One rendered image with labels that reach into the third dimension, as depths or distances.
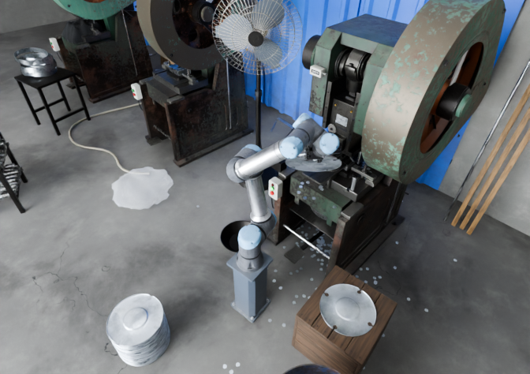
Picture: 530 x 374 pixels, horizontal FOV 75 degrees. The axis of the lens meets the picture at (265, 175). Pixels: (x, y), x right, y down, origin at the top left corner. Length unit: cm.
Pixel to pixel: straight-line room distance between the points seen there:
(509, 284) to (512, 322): 29
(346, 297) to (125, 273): 147
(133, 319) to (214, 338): 48
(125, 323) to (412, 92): 176
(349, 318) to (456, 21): 140
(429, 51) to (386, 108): 23
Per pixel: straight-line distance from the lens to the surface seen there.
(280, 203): 230
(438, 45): 140
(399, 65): 139
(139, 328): 210
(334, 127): 198
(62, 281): 276
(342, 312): 196
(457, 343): 252
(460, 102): 169
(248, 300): 212
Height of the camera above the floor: 204
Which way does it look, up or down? 40 degrees down
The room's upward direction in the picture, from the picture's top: 1 degrees clockwise
